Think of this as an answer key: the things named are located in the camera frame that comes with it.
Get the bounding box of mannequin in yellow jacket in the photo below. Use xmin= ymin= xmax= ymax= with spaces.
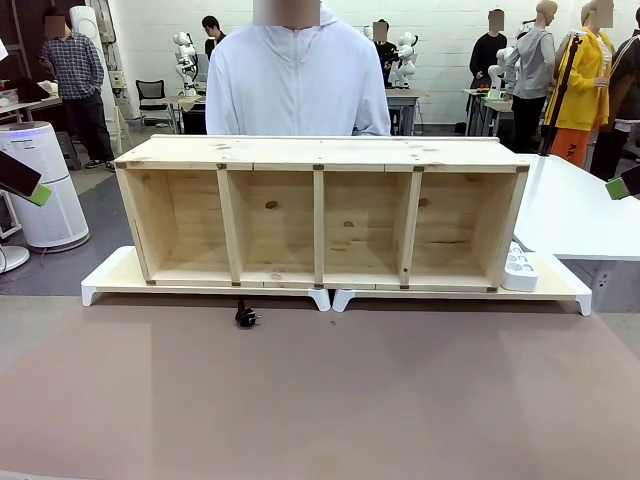
xmin=549 ymin=0 xmax=617 ymax=167

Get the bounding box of mannequin in brown jacket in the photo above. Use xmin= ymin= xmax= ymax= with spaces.
xmin=593 ymin=19 xmax=640 ymax=182

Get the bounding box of wood riser with white legs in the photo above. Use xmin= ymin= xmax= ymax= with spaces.
xmin=80 ymin=245 xmax=332 ymax=313
xmin=332 ymin=251 xmax=593 ymax=318

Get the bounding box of white cylindrical air purifier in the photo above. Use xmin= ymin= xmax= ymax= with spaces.
xmin=0 ymin=121 xmax=92 ymax=250

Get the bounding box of black power plug cable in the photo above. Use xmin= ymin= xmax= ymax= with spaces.
xmin=234 ymin=297 xmax=258 ymax=330

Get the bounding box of person in white hoodie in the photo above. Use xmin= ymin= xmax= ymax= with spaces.
xmin=205 ymin=0 xmax=393 ymax=138

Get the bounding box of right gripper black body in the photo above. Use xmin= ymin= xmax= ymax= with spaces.
xmin=618 ymin=164 xmax=640 ymax=202

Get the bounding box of white fan base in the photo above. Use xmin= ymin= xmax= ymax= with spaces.
xmin=0 ymin=243 xmax=32 ymax=274

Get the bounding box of black mesh office chair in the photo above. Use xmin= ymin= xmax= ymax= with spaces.
xmin=135 ymin=78 xmax=175 ymax=127

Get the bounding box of person in black with lanyard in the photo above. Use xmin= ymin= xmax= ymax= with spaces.
xmin=201 ymin=14 xmax=229 ymax=62

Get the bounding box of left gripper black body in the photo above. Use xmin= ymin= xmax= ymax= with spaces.
xmin=0 ymin=149 xmax=44 ymax=197

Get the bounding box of white power strip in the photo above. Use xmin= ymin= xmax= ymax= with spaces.
xmin=499 ymin=240 xmax=542 ymax=293

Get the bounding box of person in black sweater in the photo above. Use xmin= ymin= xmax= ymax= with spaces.
xmin=468 ymin=8 xmax=517 ymax=137

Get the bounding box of mannequin in grey hoodie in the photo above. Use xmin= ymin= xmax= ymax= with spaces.
xmin=504 ymin=0 xmax=558 ymax=156

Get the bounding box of person in black holding robot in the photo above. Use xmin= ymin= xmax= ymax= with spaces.
xmin=371 ymin=18 xmax=402 ymax=90

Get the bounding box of tall white air conditioner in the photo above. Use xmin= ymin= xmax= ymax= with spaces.
xmin=68 ymin=4 xmax=118 ymax=122

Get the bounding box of person in plaid shirt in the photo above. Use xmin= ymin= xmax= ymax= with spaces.
xmin=38 ymin=6 xmax=117 ymax=172

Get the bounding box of black tripod stand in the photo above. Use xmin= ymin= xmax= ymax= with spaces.
xmin=536 ymin=28 xmax=587 ymax=157

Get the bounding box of white side table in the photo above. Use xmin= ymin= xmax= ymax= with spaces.
xmin=508 ymin=153 xmax=640 ymax=262

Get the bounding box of four-compartment pine wood shelf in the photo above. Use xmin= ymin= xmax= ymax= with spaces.
xmin=113 ymin=134 xmax=532 ymax=294

